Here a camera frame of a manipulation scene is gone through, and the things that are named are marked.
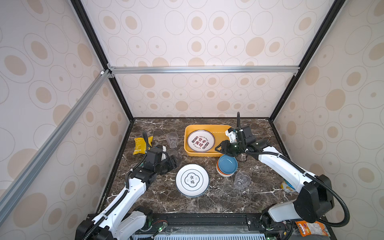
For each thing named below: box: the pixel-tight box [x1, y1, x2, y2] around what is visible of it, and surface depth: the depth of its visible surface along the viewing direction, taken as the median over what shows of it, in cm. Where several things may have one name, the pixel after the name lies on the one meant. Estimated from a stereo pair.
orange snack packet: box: [295, 220, 331, 237], surface depth 71 cm
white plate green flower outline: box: [175, 163, 210, 198], surface depth 87 cm
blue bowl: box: [218, 154, 239, 175], surface depth 87 cm
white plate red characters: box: [187, 129, 216, 153], surface depth 108 cm
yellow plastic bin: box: [184, 124, 233, 157], surface depth 108 cm
